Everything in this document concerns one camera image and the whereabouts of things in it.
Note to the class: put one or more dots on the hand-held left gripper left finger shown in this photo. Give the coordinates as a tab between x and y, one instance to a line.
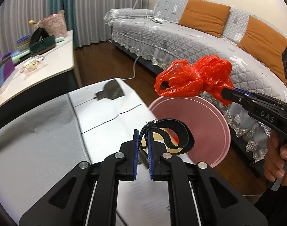
135	155

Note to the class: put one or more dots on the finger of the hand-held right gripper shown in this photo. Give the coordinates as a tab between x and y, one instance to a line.
230	95
244	92

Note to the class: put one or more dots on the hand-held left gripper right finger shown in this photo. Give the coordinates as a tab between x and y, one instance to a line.
150	155

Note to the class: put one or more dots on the red plastic bag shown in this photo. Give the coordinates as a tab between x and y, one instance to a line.
204	75

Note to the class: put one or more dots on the pink plastic basin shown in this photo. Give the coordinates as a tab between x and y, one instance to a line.
204	122

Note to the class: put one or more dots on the person's right hand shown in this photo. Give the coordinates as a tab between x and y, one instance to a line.
273	160

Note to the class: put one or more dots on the orange cushion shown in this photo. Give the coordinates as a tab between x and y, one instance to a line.
204	16
263	42

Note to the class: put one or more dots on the sofa with grey quilted cover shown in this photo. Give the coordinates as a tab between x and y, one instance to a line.
181	42

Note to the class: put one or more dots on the white coffee table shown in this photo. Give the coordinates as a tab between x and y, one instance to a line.
56	58

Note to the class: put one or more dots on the clear packet of trinkets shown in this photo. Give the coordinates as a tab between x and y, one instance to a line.
32	65

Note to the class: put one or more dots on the grey curtain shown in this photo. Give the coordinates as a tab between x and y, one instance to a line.
96	7

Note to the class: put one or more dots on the pink lace basket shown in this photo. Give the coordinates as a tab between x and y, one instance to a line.
54	23

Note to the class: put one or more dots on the colourful box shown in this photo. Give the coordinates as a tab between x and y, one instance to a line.
3	70

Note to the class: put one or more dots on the stacked plastic bowls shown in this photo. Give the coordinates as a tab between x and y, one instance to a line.
23	42

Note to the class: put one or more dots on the teal curtain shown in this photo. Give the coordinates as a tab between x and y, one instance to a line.
63	7

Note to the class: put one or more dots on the small yellow item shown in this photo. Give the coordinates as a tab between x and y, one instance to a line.
32	22

